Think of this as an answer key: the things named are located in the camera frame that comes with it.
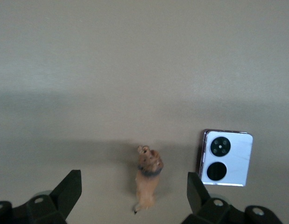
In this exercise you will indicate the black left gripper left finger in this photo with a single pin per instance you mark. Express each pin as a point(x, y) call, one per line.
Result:
point(58, 198)

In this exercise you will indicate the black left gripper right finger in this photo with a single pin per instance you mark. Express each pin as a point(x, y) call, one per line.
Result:
point(205, 205)

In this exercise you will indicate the lilac flip phone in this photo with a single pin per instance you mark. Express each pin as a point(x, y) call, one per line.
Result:
point(237, 158)

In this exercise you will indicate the brown lion statue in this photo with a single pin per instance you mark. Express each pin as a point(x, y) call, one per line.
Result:
point(148, 177)

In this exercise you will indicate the brown table cover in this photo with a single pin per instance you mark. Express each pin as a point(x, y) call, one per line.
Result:
point(112, 70)

